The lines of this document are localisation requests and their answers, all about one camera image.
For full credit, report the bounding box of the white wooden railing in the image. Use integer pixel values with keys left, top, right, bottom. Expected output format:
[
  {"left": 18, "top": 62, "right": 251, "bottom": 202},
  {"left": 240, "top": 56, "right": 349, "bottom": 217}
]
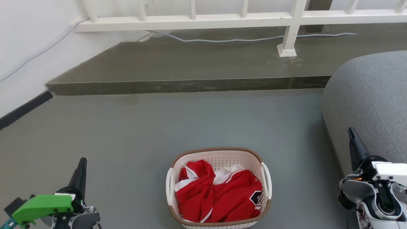
[{"left": 73, "top": 0, "right": 407, "bottom": 58}]

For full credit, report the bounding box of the grey fabric sofa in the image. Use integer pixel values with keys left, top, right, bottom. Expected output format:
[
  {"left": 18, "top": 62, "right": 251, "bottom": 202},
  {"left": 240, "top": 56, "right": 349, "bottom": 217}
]
[{"left": 320, "top": 50, "right": 407, "bottom": 177}]

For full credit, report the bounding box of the raised concrete step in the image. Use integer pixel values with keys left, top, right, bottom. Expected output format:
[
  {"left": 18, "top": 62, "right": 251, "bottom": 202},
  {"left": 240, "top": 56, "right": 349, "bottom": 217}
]
[{"left": 45, "top": 23, "right": 407, "bottom": 96}]

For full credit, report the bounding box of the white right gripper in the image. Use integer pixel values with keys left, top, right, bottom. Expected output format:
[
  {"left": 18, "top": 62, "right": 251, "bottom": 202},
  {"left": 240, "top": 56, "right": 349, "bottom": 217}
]
[{"left": 348, "top": 128, "right": 407, "bottom": 189}]

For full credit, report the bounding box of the dark pillar behind railing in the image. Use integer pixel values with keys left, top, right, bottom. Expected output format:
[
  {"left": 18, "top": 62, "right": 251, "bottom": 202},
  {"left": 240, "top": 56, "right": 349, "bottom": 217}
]
[{"left": 306, "top": 0, "right": 333, "bottom": 33}]

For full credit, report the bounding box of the long grey cable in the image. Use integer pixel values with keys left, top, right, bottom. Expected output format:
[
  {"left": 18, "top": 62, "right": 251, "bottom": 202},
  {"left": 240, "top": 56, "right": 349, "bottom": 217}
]
[{"left": 0, "top": 17, "right": 358, "bottom": 84}]

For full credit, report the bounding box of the black skirting board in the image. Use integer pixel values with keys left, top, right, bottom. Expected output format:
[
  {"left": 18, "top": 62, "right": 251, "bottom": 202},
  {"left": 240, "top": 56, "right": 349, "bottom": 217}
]
[{"left": 0, "top": 90, "right": 53, "bottom": 131}]

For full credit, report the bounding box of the teal plug grey cable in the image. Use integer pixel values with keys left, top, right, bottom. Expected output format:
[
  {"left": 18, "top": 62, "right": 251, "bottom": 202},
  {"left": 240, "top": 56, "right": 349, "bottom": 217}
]
[{"left": 0, "top": 218, "right": 17, "bottom": 229}]

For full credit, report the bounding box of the white laundry basket brown rim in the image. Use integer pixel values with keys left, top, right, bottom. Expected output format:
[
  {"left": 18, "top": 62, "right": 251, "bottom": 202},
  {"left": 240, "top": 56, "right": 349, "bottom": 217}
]
[{"left": 165, "top": 147, "right": 273, "bottom": 229}]

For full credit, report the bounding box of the red white sports jersey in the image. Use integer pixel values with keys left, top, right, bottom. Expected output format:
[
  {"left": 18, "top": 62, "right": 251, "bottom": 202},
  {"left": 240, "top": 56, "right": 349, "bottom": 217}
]
[{"left": 174, "top": 159, "right": 264, "bottom": 223}]

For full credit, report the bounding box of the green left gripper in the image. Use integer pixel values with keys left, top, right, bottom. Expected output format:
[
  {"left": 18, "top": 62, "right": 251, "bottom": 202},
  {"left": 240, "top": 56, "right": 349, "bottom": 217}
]
[{"left": 12, "top": 157, "right": 87, "bottom": 227}]

